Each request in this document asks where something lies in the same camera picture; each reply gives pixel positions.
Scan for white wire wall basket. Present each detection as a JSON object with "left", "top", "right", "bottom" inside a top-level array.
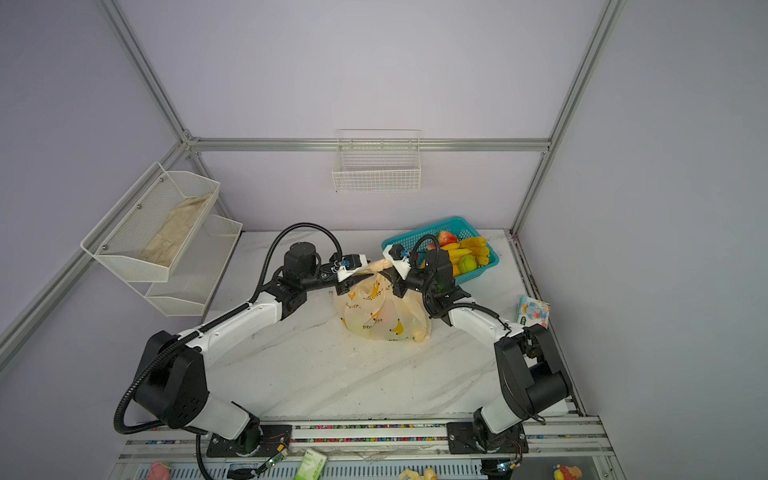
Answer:
[{"left": 332, "top": 129, "right": 422, "bottom": 194}]

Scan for red fake strawberry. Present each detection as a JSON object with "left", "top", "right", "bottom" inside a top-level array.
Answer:
[{"left": 438, "top": 231, "right": 459, "bottom": 247}]

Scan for colourful tissue pack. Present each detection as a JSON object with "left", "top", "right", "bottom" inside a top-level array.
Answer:
[{"left": 517, "top": 295, "right": 551, "bottom": 328}]

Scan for pink toy below rail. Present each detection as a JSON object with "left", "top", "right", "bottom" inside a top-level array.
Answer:
[{"left": 145, "top": 462, "right": 171, "bottom": 480}]

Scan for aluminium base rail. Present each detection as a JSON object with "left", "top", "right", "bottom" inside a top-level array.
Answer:
[{"left": 109, "top": 416, "right": 625, "bottom": 479}]

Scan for teal plastic fruit basket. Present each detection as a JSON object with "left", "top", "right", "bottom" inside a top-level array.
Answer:
[{"left": 381, "top": 216, "right": 499, "bottom": 284}]

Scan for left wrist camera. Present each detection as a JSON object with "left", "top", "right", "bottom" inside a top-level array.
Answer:
[{"left": 332, "top": 254, "right": 368, "bottom": 283}]

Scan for upper white mesh shelf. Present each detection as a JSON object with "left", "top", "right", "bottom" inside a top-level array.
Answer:
[{"left": 80, "top": 163, "right": 220, "bottom": 283}]

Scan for beige toy below rail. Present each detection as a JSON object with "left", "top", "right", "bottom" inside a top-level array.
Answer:
[{"left": 398, "top": 467, "right": 438, "bottom": 480}]

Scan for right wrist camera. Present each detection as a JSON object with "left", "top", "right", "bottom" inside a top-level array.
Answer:
[{"left": 383, "top": 243, "right": 412, "bottom": 280}]

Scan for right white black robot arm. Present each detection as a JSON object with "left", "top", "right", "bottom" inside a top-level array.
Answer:
[{"left": 382, "top": 234, "right": 573, "bottom": 456}]

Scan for cream banana print plastic bag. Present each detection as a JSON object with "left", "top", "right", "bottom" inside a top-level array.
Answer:
[{"left": 333, "top": 260, "right": 432, "bottom": 343}]

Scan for white mesh shelf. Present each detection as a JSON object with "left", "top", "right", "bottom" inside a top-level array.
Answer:
[
  {"left": 144, "top": 214, "right": 242, "bottom": 317},
  {"left": 80, "top": 163, "right": 220, "bottom": 283}
]

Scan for aluminium frame back bar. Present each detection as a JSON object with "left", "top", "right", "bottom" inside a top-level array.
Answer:
[{"left": 187, "top": 138, "right": 551, "bottom": 152}]

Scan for beige cloth in shelf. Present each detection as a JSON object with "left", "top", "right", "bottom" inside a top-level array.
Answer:
[{"left": 140, "top": 194, "right": 211, "bottom": 267}]

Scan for green white packet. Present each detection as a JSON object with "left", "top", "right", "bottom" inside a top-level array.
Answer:
[{"left": 294, "top": 448, "right": 328, "bottom": 480}]

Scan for red yellow toy figure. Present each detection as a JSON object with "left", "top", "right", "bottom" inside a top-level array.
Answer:
[{"left": 553, "top": 464, "right": 583, "bottom": 480}]

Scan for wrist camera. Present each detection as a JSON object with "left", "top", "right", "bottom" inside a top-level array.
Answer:
[
  {"left": 383, "top": 243, "right": 412, "bottom": 280},
  {"left": 332, "top": 254, "right": 368, "bottom": 283}
]

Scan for lower white mesh shelf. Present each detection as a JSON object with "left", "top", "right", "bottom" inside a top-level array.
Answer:
[{"left": 144, "top": 214, "right": 242, "bottom": 317}]

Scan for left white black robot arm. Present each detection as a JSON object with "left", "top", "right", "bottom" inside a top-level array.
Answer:
[{"left": 113, "top": 222, "right": 364, "bottom": 478}]

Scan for yellow fake banana bunch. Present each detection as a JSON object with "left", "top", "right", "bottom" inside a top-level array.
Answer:
[{"left": 440, "top": 237, "right": 491, "bottom": 278}]

